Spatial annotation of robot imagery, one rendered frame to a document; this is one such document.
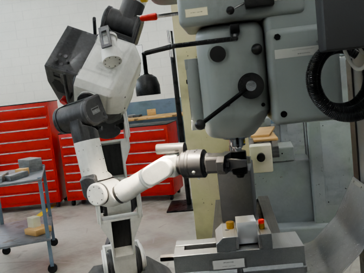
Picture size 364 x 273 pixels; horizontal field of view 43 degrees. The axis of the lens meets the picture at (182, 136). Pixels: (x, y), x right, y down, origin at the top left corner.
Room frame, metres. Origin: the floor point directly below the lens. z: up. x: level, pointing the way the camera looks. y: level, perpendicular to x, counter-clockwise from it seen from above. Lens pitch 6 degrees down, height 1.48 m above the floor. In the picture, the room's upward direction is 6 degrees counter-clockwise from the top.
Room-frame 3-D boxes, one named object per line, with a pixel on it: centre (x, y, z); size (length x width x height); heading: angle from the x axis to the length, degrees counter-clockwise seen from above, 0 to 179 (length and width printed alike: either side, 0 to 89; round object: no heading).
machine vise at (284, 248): (1.24, -0.12, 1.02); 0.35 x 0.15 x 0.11; 86
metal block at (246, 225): (1.24, -0.15, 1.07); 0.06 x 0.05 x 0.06; 176
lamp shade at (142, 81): (1.38, 0.08, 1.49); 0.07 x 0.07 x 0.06
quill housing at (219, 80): (1.38, -0.17, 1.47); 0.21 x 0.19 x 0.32; 174
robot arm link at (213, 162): (1.42, -0.08, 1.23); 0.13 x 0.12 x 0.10; 159
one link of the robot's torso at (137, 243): (2.17, 0.35, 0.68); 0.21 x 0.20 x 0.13; 12
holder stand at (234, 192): (1.77, -0.19, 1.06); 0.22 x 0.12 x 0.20; 169
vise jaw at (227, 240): (1.25, -0.09, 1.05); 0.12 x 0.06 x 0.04; 176
